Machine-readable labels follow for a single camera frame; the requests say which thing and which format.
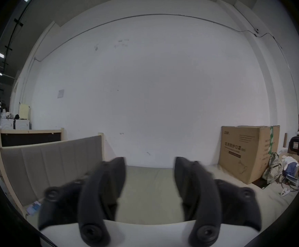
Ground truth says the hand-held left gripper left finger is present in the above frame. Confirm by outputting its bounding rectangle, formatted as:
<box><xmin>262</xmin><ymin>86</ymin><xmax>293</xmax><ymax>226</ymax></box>
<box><xmin>38</xmin><ymin>157</ymin><xmax>126</xmax><ymax>247</ymax></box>

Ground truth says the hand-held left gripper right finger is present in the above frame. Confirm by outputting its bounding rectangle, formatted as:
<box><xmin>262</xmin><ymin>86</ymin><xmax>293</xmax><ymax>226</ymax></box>
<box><xmin>175</xmin><ymin>156</ymin><xmax>262</xmax><ymax>247</ymax></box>

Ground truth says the bed with beige sheet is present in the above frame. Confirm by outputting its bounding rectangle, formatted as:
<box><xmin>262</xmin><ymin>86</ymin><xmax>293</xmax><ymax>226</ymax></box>
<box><xmin>23</xmin><ymin>165</ymin><xmax>299</xmax><ymax>227</ymax></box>

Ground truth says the padded grey headboard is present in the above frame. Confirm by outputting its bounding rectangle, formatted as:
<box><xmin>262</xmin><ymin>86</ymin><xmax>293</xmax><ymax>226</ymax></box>
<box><xmin>0</xmin><ymin>133</ymin><xmax>106</xmax><ymax>219</ymax></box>

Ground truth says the small blue white packet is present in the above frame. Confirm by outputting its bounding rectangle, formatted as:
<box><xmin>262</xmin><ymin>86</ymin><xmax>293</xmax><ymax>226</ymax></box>
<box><xmin>26</xmin><ymin>201</ymin><xmax>42</xmax><ymax>215</ymax></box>

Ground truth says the large brown cardboard carton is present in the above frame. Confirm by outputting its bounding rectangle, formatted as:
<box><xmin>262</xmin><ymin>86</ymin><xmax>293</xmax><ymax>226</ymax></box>
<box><xmin>218</xmin><ymin>125</ymin><xmax>281</xmax><ymax>185</ymax></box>

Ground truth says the camouflage bag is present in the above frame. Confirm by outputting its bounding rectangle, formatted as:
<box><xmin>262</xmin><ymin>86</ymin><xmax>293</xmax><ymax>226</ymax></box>
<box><xmin>263</xmin><ymin>152</ymin><xmax>283</xmax><ymax>185</ymax></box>

